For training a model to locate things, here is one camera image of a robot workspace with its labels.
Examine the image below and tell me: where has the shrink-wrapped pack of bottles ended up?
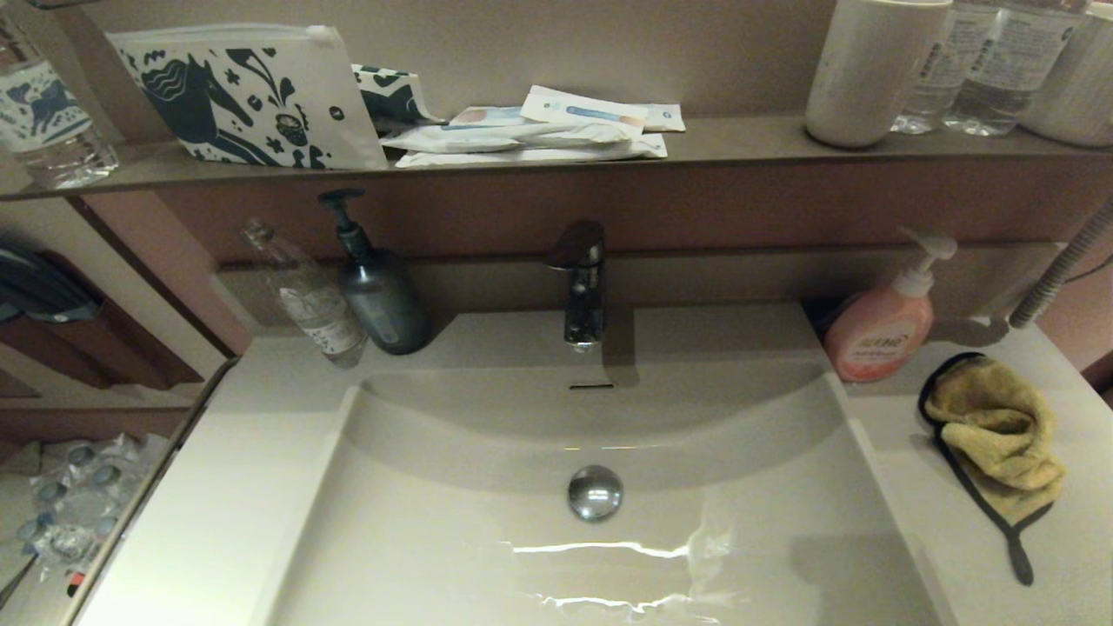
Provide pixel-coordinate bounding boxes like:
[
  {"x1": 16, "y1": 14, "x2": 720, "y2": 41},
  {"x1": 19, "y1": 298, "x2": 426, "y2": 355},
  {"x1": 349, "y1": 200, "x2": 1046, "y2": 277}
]
[{"x1": 16, "y1": 433, "x2": 170, "y2": 583}]

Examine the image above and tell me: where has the white sachet blue red stripe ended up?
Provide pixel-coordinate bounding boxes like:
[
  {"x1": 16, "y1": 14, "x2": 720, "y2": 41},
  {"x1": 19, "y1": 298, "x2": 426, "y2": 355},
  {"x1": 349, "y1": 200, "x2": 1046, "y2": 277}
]
[{"x1": 520, "y1": 85, "x2": 649, "y2": 137}]

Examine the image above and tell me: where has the water bottle blue horse label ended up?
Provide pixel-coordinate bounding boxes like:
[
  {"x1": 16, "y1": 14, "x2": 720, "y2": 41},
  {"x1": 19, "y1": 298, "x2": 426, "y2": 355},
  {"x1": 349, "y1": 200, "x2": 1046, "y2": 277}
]
[{"x1": 0, "y1": 9, "x2": 121, "y2": 190}]

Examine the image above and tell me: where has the long white sachet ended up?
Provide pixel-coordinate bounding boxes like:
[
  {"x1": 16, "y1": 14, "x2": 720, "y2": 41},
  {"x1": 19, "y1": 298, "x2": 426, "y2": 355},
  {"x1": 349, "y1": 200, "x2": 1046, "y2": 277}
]
[{"x1": 380, "y1": 122, "x2": 636, "y2": 155}]

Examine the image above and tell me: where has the white sachet orange blue print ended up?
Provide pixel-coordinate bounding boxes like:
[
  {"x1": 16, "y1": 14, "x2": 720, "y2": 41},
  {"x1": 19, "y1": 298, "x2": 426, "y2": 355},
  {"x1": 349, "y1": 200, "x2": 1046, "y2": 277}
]
[{"x1": 448, "y1": 106, "x2": 531, "y2": 130}]

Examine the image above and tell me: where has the grey corrugated hose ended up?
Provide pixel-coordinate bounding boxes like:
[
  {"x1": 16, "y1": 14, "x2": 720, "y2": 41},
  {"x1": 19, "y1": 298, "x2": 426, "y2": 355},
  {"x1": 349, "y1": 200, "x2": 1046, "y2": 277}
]
[{"x1": 1007, "y1": 198, "x2": 1113, "y2": 330}]

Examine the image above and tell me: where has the white pouch blue horse print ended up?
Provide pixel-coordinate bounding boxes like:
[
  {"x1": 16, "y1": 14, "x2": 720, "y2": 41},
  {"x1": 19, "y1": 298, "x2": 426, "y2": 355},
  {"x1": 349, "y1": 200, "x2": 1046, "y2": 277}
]
[{"x1": 106, "y1": 23, "x2": 390, "y2": 171}]

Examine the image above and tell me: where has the pink soap pump bottle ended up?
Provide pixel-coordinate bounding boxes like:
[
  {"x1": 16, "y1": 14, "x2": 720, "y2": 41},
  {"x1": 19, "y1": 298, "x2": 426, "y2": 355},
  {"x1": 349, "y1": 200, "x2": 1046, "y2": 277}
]
[{"x1": 823, "y1": 226, "x2": 958, "y2": 384}]

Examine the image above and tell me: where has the brown wooden rack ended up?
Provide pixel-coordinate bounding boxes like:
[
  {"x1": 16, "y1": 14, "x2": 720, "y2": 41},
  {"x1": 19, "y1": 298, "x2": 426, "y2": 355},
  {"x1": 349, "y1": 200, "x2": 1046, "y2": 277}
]
[{"x1": 0, "y1": 300, "x2": 205, "y2": 392}]

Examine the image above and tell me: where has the chrome drain stopper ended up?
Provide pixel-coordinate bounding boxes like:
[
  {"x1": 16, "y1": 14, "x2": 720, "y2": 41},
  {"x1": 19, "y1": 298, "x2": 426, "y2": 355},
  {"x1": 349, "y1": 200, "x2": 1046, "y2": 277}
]
[{"x1": 568, "y1": 465, "x2": 623, "y2": 523}]

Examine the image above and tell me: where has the white sink basin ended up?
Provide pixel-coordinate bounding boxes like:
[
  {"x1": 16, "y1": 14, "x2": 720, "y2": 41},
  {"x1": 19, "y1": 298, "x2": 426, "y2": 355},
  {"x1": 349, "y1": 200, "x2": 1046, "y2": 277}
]
[{"x1": 74, "y1": 303, "x2": 1113, "y2": 626}]

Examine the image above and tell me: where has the dark blue grey object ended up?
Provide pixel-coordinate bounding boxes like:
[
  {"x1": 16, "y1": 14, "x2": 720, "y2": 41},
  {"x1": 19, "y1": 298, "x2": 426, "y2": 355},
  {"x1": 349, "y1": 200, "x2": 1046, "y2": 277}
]
[{"x1": 0, "y1": 243, "x2": 103, "y2": 324}]

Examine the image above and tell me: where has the yellow cloth with black trim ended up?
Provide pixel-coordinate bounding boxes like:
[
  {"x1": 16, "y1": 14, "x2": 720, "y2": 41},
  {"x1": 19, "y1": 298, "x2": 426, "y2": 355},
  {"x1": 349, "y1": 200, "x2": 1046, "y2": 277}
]
[{"x1": 917, "y1": 351, "x2": 1067, "y2": 586}]

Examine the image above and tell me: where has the clear slim plastic bottle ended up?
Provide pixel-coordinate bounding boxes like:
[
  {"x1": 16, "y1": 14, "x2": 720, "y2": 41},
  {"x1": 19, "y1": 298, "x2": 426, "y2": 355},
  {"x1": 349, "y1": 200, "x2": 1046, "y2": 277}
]
[{"x1": 240, "y1": 219, "x2": 370, "y2": 370}]

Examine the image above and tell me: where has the small blue patterned pouch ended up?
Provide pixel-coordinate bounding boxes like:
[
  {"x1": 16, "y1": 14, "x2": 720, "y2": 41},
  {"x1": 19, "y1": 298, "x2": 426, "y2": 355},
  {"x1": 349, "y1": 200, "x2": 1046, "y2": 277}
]
[{"x1": 351, "y1": 63, "x2": 446, "y2": 136}]

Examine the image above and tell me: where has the white ceramic cup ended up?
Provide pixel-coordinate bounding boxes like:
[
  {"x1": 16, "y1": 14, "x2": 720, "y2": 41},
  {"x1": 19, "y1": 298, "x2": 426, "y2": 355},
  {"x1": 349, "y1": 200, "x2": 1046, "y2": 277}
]
[
  {"x1": 803, "y1": 0, "x2": 953, "y2": 149},
  {"x1": 1019, "y1": 0, "x2": 1113, "y2": 147}
]

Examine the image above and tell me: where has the brown wall shelf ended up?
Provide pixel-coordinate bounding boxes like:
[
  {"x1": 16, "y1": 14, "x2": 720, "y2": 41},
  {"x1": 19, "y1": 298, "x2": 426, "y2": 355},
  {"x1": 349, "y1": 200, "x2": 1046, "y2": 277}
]
[{"x1": 0, "y1": 113, "x2": 1113, "y2": 203}]

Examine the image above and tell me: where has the clear water bottle white label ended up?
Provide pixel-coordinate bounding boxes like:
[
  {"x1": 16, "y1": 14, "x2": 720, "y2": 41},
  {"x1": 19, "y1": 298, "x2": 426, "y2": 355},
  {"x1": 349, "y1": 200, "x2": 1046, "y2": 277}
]
[
  {"x1": 890, "y1": 0, "x2": 983, "y2": 136},
  {"x1": 941, "y1": 0, "x2": 1088, "y2": 138}
]

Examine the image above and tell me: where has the wide flat white sachet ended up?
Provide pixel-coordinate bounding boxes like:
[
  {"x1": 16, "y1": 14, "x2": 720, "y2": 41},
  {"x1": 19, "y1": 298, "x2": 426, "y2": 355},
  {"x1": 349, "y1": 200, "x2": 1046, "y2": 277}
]
[{"x1": 396, "y1": 133, "x2": 669, "y2": 169}]

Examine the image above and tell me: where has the dark grey pump bottle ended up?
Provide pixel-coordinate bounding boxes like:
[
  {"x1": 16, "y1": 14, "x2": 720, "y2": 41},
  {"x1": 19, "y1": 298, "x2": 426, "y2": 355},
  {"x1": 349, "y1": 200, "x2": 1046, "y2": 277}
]
[{"x1": 317, "y1": 189, "x2": 431, "y2": 356}]

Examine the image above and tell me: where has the chrome faucet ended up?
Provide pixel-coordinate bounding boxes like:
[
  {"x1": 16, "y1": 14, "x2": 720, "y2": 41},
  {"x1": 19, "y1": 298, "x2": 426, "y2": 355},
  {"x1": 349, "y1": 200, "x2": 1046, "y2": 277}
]
[{"x1": 545, "y1": 220, "x2": 608, "y2": 353}]

